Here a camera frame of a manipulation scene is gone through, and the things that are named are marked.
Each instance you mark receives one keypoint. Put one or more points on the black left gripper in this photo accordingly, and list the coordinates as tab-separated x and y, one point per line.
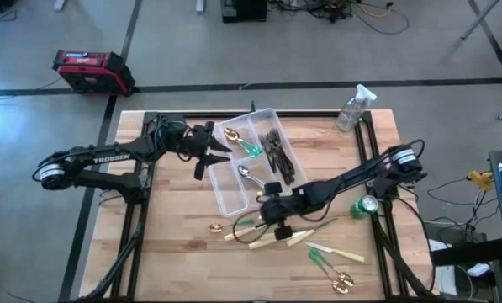
200	145

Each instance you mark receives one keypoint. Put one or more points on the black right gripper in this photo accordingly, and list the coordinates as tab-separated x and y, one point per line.
280	208

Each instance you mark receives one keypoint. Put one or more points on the silver spoon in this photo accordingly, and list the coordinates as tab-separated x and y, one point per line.
244	171

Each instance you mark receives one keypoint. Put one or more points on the clear plastic cutlery tray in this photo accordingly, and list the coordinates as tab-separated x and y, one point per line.
227	189

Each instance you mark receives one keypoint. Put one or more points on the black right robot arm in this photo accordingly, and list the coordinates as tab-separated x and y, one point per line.
351	179

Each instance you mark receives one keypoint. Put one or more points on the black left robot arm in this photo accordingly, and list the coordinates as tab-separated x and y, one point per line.
107	157

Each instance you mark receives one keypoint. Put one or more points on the green soda can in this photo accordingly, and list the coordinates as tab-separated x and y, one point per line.
365	206

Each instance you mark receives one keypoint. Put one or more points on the clear spray bottle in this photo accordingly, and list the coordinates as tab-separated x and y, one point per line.
351	111

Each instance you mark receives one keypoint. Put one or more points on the black computer tower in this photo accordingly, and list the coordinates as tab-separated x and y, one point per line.
244	10

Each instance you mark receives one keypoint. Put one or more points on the red black tool case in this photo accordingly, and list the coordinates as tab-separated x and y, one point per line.
91	71

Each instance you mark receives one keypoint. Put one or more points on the yellow tool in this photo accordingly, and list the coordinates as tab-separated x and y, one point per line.
482	179

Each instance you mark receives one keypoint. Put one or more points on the grey table leg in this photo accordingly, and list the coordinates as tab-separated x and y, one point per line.
479	19

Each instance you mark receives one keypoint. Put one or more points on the small black post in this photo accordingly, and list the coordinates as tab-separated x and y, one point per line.
253	105

